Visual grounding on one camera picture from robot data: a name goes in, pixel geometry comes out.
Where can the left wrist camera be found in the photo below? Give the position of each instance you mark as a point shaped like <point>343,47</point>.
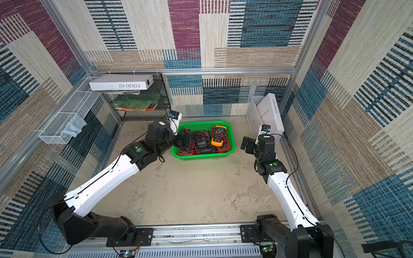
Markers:
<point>161,129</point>

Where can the green plastic basket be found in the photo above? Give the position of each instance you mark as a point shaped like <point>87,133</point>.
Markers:
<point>203,125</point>

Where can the small black multimeter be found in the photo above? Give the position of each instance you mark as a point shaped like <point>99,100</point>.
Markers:
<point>202,139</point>

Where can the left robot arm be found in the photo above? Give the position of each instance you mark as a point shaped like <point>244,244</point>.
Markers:
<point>72,212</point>

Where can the large red multimeter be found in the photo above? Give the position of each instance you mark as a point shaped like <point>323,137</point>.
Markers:
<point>186,151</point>

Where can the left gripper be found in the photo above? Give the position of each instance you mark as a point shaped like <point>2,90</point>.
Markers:
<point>179,143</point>

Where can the white folio box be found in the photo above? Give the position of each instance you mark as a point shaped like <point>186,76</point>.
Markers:
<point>121,82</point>

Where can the yellow multimeter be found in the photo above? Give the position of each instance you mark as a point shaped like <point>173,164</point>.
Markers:
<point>218,135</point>

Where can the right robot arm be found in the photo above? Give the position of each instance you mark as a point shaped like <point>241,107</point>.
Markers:
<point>304,236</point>

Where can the small red multimeter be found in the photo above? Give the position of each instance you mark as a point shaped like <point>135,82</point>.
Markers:
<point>225,147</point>

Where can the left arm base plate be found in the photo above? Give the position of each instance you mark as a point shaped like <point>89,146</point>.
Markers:
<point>145,237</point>

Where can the black multimeter with leads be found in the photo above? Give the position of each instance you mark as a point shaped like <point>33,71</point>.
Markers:
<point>186,140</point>

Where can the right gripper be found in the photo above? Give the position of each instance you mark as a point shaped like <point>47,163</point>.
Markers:
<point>249,145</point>

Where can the light blue cloth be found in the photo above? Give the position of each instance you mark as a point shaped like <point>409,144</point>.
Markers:
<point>73,127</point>

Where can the white box in holder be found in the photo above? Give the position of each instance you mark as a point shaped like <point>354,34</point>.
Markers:
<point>270,114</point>

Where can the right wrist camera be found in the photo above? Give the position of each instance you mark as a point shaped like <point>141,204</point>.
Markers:
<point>265,141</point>

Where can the clear file holder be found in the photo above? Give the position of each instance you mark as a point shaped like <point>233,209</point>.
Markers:
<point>255,121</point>

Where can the white wire wall basket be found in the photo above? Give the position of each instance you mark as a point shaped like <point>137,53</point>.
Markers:
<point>79,103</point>

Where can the black wire shelf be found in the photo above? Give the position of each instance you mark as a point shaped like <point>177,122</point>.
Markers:
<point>160,110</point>

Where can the green book on shelf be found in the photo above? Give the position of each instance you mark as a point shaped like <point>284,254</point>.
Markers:
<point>136,102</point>

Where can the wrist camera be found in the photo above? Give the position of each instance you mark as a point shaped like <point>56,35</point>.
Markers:
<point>161,129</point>
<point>265,141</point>

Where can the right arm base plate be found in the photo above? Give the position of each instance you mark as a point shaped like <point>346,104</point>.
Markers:
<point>248,234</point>

